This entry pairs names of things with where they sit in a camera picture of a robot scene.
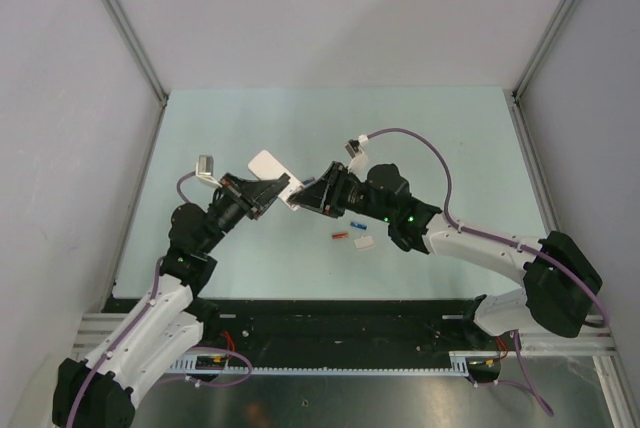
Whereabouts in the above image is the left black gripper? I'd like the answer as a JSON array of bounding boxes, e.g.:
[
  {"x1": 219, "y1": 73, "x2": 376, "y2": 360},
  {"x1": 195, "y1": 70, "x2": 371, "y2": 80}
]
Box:
[{"x1": 199, "y1": 172, "x2": 288, "y2": 253}]

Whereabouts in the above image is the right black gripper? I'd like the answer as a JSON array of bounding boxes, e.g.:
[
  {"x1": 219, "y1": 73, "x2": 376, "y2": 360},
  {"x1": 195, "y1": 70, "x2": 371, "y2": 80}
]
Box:
[{"x1": 289, "y1": 162, "x2": 393, "y2": 224}]

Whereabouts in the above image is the red white remote control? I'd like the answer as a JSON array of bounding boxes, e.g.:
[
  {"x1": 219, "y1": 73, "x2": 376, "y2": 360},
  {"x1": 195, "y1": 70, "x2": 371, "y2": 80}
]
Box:
[{"x1": 248, "y1": 150, "x2": 303, "y2": 211}]

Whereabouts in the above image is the blue battery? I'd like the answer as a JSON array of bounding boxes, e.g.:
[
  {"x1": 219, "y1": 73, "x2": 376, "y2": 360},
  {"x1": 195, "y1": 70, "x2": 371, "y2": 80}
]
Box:
[{"x1": 349, "y1": 221, "x2": 368, "y2": 231}]

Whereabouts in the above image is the white battery cover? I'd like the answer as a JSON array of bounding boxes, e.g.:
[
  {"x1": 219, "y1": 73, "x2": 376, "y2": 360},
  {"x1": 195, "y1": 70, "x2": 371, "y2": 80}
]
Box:
[{"x1": 354, "y1": 235, "x2": 375, "y2": 251}]

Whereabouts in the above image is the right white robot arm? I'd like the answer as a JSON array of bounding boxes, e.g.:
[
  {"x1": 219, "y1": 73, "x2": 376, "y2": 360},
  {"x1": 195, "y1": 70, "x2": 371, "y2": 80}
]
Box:
[{"x1": 288, "y1": 162, "x2": 602, "y2": 349}]

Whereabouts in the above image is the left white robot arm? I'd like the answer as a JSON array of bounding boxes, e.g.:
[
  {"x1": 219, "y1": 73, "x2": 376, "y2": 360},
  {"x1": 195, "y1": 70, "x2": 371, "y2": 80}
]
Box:
[{"x1": 52, "y1": 173, "x2": 292, "y2": 427}]

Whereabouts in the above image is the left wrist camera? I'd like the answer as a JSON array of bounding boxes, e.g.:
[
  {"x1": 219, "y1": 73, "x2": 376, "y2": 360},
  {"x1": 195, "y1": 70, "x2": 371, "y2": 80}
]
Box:
[{"x1": 195, "y1": 155, "x2": 220, "y2": 188}]

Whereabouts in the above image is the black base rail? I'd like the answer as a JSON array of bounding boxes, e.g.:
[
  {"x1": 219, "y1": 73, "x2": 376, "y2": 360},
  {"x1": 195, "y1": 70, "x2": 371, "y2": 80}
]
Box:
[{"x1": 102, "y1": 297, "x2": 531, "y2": 369}]

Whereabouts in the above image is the slotted cable duct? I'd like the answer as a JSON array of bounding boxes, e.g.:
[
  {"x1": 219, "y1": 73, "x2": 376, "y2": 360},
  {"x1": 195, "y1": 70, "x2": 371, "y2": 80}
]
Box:
[{"x1": 166, "y1": 353, "x2": 501, "y2": 377}]

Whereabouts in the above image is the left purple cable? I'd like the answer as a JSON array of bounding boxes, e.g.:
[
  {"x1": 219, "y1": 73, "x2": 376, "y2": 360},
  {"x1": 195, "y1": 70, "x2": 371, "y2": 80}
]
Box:
[{"x1": 64, "y1": 171, "x2": 254, "y2": 428}]

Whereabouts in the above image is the left aluminium frame post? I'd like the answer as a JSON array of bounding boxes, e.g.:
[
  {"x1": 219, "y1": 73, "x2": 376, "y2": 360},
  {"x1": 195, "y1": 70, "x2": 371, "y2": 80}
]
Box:
[{"x1": 101, "y1": 0, "x2": 169, "y2": 107}]

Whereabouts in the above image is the aluminium frame post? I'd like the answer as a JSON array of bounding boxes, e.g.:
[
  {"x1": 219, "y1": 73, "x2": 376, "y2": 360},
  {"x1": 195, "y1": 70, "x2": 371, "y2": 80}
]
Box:
[
  {"x1": 511, "y1": 0, "x2": 581, "y2": 104},
  {"x1": 101, "y1": 0, "x2": 169, "y2": 107}
]

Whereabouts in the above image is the right aluminium frame post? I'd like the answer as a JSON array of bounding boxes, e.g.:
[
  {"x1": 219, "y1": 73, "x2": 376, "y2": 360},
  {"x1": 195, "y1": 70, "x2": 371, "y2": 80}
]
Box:
[{"x1": 511, "y1": 0, "x2": 581, "y2": 104}]

